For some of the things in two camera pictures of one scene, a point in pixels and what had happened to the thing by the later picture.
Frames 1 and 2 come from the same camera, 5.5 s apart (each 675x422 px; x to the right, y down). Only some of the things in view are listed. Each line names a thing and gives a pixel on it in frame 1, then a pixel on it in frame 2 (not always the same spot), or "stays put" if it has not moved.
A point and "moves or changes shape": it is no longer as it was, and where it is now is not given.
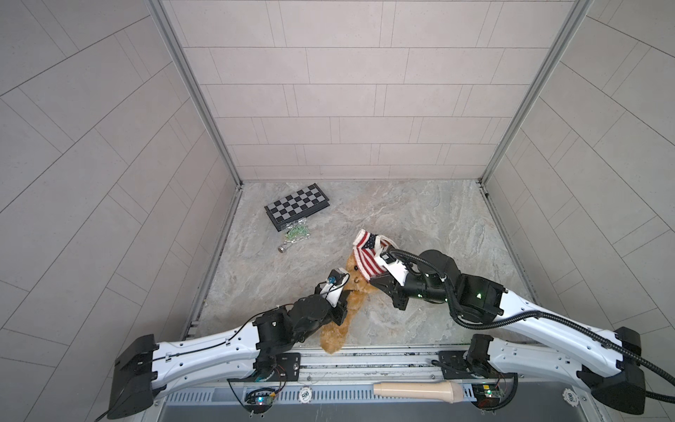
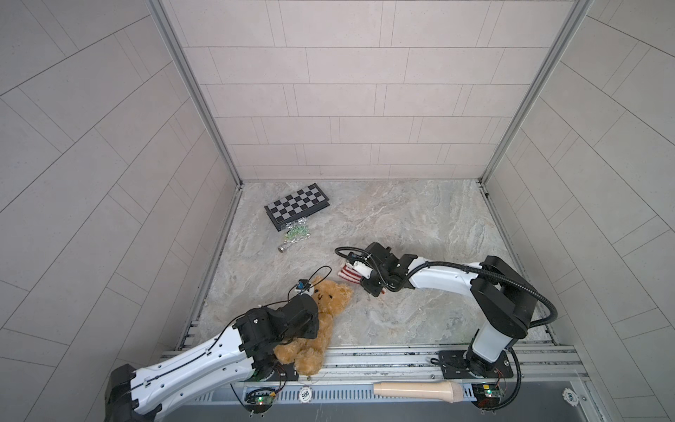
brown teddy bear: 358,288 moves or changes shape
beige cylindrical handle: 450,391 stays put
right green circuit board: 487,396 stays put
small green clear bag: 296,231 stays put
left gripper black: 339,310 stays put
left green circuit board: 259,400 stays put
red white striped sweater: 367,247 moves or changes shape
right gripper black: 393,288 to 367,287
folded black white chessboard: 296,206 stays put
